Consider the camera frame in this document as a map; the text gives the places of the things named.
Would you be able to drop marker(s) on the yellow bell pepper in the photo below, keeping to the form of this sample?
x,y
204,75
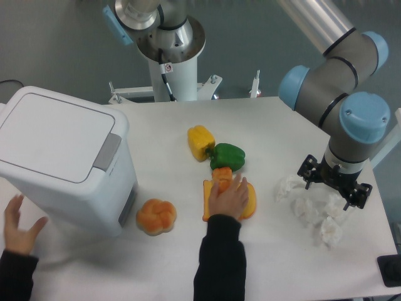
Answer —
x,y
201,142

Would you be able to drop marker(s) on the person's right hand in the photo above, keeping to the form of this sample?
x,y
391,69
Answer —
x,y
232,201

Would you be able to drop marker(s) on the crumpled white tissue right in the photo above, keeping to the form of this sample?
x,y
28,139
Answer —
x,y
334,206

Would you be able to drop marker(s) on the crumpled white tissue bottom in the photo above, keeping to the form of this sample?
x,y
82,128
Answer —
x,y
330,232

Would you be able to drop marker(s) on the white table clamp bracket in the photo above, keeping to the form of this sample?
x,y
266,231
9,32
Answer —
x,y
255,91

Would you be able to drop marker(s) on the round knotted bread roll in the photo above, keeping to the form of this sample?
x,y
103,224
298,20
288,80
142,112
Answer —
x,y
156,216

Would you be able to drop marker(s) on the black left sleeve forearm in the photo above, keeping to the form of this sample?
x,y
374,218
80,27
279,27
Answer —
x,y
17,275

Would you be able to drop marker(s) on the crumpled white tissue middle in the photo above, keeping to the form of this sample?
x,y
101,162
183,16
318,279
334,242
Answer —
x,y
304,208

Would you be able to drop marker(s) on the green bell pepper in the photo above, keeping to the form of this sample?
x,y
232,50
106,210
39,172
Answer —
x,y
226,155

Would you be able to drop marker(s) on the crumpled white tissue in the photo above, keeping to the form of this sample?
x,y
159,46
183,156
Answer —
x,y
330,232
304,208
334,206
285,185

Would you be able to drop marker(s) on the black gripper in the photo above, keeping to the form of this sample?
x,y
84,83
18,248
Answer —
x,y
354,193

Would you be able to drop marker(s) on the black device table corner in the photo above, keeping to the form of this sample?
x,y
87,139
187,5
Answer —
x,y
389,266

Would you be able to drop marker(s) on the black right sleeve forearm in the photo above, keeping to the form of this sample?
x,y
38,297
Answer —
x,y
221,274

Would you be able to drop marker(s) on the orange toast slice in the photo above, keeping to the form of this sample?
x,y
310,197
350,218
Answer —
x,y
248,210

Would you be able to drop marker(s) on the person's left hand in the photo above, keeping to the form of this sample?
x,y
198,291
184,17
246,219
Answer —
x,y
17,240

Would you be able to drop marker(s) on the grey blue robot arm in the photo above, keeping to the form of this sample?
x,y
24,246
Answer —
x,y
326,96

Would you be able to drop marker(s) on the crumpled white tissue left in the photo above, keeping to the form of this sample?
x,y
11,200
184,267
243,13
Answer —
x,y
285,185

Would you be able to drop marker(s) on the white push-top trash can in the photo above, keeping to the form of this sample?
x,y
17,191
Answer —
x,y
70,157

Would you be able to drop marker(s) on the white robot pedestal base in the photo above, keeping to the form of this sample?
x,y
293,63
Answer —
x,y
172,57

